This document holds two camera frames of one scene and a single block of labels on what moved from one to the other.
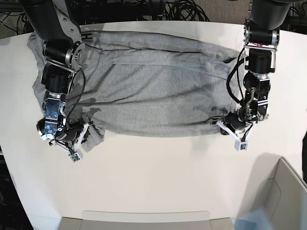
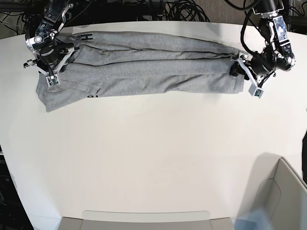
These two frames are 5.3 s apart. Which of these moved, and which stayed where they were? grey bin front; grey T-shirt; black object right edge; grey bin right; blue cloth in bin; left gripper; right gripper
Moved: grey T-shirt; left gripper; right gripper
Stayed: blue cloth in bin; grey bin front; grey bin right; black object right edge
